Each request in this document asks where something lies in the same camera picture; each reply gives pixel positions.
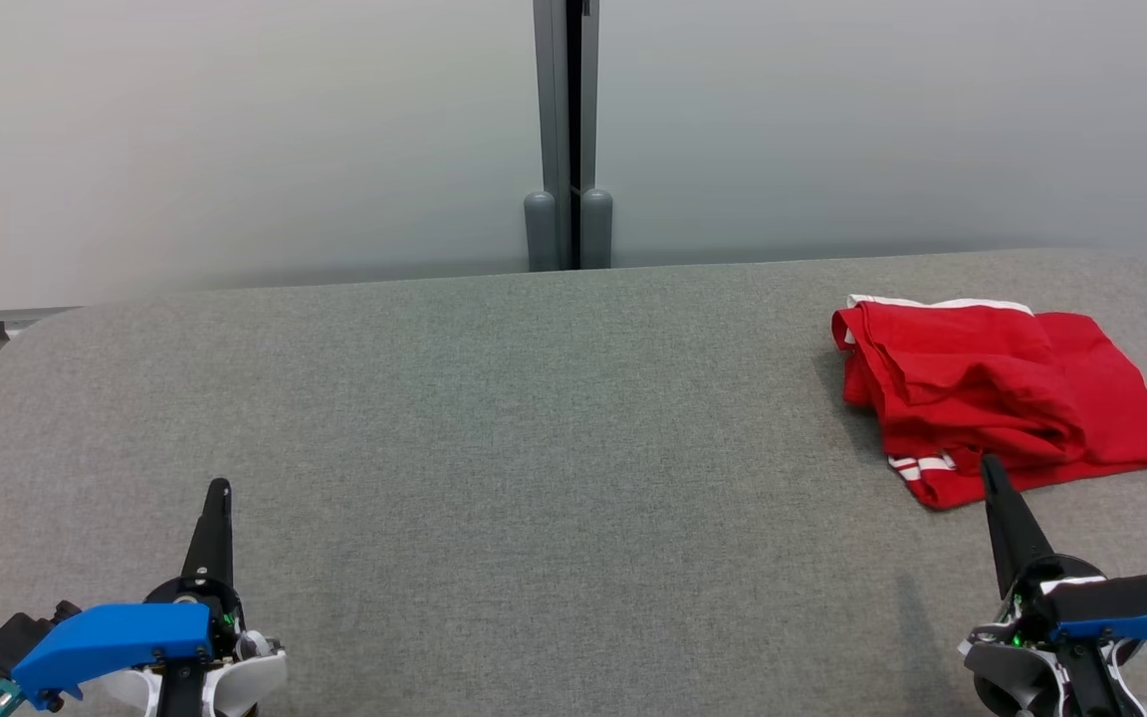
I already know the grey partition post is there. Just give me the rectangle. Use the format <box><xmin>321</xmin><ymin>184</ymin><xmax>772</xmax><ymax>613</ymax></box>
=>
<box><xmin>532</xmin><ymin>0</ymin><xmax>601</xmax><ymax>270</ymax></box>

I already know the red white basketball jersey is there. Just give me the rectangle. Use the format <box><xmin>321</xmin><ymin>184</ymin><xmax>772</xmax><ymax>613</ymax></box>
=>
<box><xmin>882</xmin><ymin>312</ymin><xmax>1147</xmax><ymax>512</ymax></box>

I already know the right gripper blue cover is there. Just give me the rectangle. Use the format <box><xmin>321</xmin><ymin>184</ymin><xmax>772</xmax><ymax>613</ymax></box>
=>
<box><xmin>980</xmin><ymin>453</ymin><xmax>1147</xmax><ymax>648</ymax></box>

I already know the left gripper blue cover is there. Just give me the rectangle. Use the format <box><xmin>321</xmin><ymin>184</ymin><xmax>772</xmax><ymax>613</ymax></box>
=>
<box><xmin>11</xmin><ymin>478</ymin><xmax>246</xmax><ymax>713</ymax></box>

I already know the grey cylindrical post foot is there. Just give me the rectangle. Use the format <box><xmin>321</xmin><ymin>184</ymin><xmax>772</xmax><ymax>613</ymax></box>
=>
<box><xmin>580</xmin><ymin>188</ymin><xmax>614</xmax><ymax>270</ymax></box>
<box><xmin>524</xmin><ymin>191</ymin><xmax>559</xmax><ymax>273</ymax></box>

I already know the red shorts white hem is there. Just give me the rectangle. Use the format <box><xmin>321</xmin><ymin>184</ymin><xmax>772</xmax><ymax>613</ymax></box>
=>
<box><xmin>832</xmin><ymin>295</ymin><xmax>1087</xmax><ymax>469</ymax></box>

